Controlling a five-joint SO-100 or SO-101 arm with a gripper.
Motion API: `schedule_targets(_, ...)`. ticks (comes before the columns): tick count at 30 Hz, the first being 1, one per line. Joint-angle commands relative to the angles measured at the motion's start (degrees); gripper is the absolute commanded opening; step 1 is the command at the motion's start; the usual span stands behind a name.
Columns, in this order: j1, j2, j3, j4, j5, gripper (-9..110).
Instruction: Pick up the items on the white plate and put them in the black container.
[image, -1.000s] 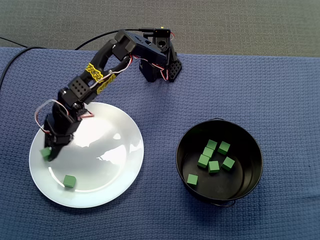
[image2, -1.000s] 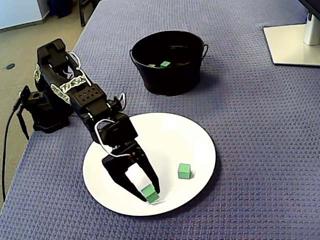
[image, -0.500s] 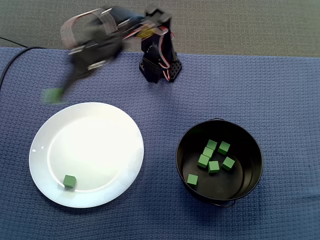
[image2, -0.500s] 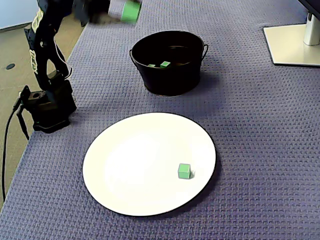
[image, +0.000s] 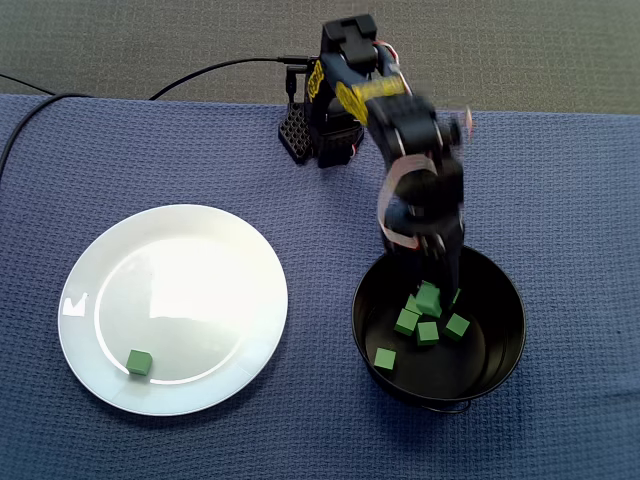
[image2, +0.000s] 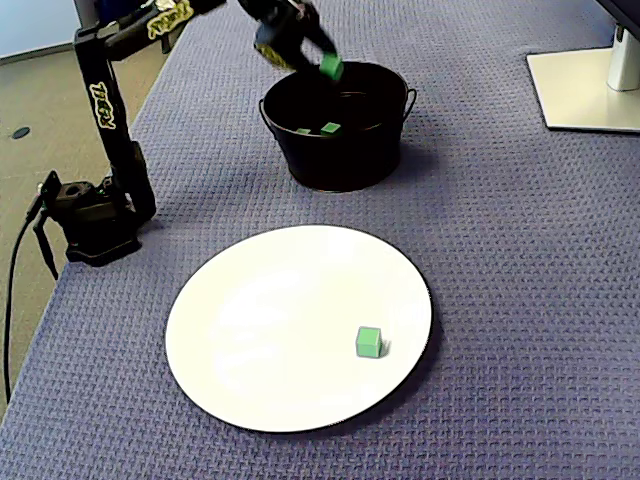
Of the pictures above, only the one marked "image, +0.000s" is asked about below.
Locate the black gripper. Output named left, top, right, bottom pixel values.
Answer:
left=383, top=148, right=467, bottom=307

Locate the white round plate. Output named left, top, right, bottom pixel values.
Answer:
left=58, top=203, right=290, bottom=417

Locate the black metal bucket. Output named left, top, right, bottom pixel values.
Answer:
left=351, top=243, right=527, bottom=415

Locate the blue woven table mat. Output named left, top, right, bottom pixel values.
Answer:
left=0, top=93, right=640, bottom=480

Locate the white gripper servo wire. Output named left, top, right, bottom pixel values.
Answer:
left=376, top=153, right=441, bottom=247

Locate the thick black cable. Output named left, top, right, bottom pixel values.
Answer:
left=0, top=53, right=309, bottom=169

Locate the thin black cable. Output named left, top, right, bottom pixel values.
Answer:
left=0, top=73, right=57, bottom=96

